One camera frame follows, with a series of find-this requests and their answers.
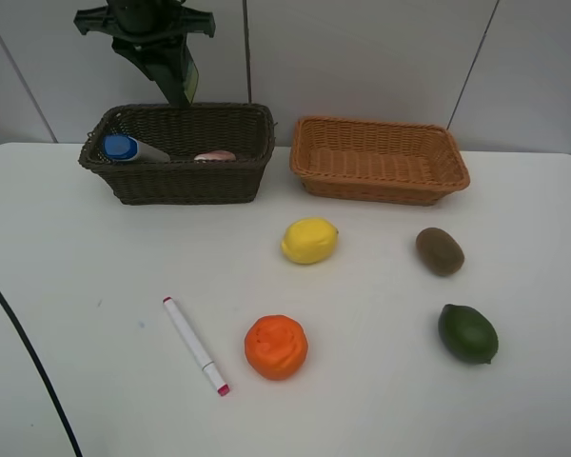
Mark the dark green pump bottle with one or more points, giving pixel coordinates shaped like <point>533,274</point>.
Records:
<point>168,63</point>

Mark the pink bottle white cap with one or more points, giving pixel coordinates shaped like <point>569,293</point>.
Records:
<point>216,156</point>

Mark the yellow lemon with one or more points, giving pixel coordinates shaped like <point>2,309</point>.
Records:
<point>309,241</point>

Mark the dark brown wicker basket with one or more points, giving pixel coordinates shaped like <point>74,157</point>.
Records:
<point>247,130</point>

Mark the orange wicker basket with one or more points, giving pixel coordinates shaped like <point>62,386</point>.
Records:
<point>400,163</point>

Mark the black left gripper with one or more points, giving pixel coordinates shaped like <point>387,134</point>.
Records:
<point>141,21</point>

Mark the dark green avocado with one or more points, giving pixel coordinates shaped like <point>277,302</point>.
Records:
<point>468,335</point>

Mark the white bottle blue cap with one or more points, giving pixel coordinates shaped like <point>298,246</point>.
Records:
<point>124,148</point>

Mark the orange fruit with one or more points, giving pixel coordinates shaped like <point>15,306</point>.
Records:
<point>276,347</point>

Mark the white marker red caps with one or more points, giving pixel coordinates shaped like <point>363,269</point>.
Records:
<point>196,347</point>

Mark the brown kiwi fruit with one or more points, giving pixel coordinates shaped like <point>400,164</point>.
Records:
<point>439,251</point>

